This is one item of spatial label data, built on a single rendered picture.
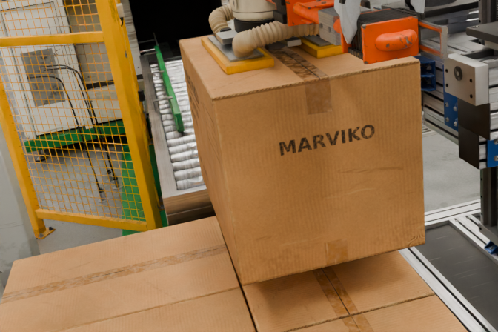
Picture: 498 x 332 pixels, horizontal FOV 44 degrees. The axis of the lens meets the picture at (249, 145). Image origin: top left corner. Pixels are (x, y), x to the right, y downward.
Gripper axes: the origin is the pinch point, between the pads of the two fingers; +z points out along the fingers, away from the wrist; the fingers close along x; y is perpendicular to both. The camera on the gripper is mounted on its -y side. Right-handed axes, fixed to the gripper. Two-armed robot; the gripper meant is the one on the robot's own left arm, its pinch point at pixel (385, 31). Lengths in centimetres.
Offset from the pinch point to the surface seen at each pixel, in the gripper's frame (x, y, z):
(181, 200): 28, 95, 62
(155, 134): 31, 161, 62
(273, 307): 15, 38, 66
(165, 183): 31, 109, 62
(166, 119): 24, 197, 69
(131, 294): 46, 57, 66
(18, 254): 97, 167, 103
